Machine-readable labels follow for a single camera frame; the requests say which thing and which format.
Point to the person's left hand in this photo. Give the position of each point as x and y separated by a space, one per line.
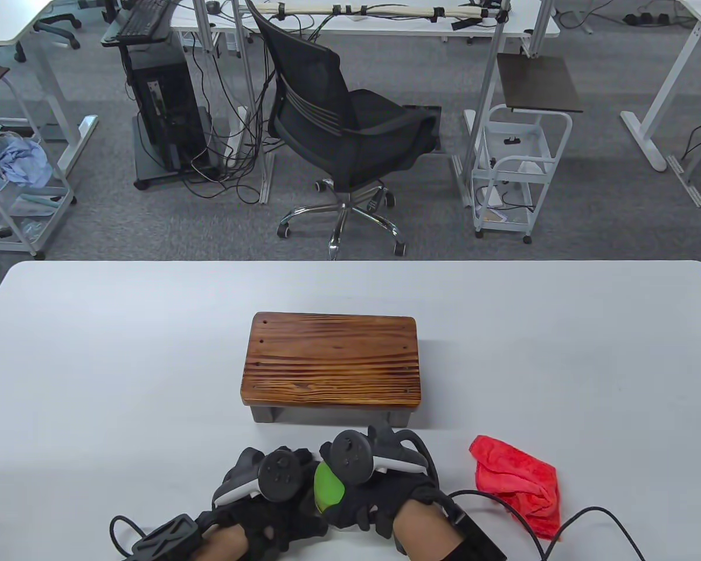
251 526

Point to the person's right hand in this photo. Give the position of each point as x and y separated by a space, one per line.
385 497

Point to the person's right fingers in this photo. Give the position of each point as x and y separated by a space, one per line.
359 517

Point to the person's left fingers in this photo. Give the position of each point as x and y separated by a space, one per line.
295 529

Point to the green round object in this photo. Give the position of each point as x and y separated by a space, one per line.
328 488

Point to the person's left forearm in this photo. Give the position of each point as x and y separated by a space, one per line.
222 546

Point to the person's right forearm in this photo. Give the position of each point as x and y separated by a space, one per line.
426 526

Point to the black grey left glove controller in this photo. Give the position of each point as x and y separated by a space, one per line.
271 476

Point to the black grey glove controller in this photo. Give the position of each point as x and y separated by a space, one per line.
362 459
271 476

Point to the black grey right glove controller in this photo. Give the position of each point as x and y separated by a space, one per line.
362 459

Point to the brown wooden footstool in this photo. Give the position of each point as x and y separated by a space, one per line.
333 362

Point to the red cloth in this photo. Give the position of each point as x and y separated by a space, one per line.
520 485

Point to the black rolling computer stand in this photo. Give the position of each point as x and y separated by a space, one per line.
146 175

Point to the black mesh office chair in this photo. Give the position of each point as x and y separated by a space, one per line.
339 123

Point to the white power strip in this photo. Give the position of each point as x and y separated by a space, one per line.
236 137

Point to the white rolling cart with clothes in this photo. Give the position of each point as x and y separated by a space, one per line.
23 210

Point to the black computer tower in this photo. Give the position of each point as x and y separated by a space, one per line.
166 111

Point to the light blue cloth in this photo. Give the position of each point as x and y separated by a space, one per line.
23 163

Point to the black keyboard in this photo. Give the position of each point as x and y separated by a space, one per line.
143 20

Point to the black office chair base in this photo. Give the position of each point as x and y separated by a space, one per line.
55 29

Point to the black power strip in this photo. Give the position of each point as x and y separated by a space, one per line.
648 19

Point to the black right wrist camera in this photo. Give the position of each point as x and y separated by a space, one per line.
476 534

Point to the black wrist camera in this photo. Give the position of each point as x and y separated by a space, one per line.
476 534
166 534

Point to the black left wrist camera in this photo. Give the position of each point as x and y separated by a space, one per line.
166 534

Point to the aluminium frame post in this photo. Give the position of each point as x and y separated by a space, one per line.
482 105
257 117

